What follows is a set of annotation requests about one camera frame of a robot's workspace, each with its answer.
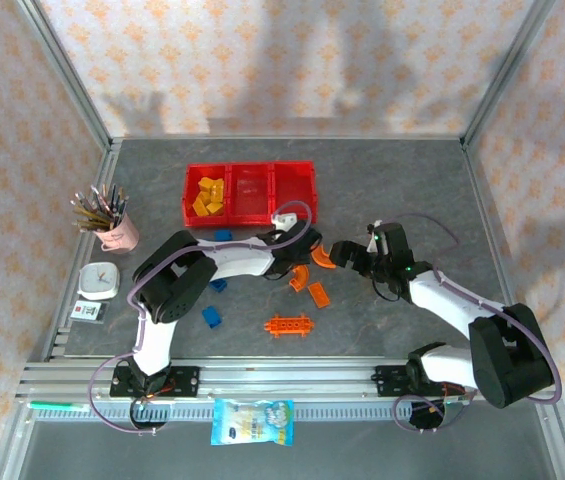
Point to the yellow lego brick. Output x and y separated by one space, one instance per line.
206 184
218 190

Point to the blue lego brick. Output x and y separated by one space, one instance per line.
223 235
211 316
218 285

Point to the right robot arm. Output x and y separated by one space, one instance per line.
442 295

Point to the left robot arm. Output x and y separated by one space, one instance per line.
237 262

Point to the orange lego arch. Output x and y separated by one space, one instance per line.
297 277
321 259

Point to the orange lego plate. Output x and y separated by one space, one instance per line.
319 294

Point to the red plastic bin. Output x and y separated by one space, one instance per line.
252 200
294 185
191 220

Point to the orange lego chassis piece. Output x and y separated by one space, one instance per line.
289 325

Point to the blue flat lego brick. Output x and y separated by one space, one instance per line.
218 285

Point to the wide aluminium extrusion beam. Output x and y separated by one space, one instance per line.
287 380

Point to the pink cup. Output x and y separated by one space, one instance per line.
122 235

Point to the blue snack bag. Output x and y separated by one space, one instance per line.
252 422

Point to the white square clock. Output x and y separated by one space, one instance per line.
98 281

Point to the bunch of pencils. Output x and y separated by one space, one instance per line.
99 210

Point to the small printed card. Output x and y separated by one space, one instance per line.
89 311

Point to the green pen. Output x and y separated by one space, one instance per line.
52 404

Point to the thin aluminium rail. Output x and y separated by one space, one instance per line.
287 136

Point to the aluminium side rail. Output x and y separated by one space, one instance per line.
104 170
485 210

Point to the aluminium frame post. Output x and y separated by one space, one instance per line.
504 75
68 75

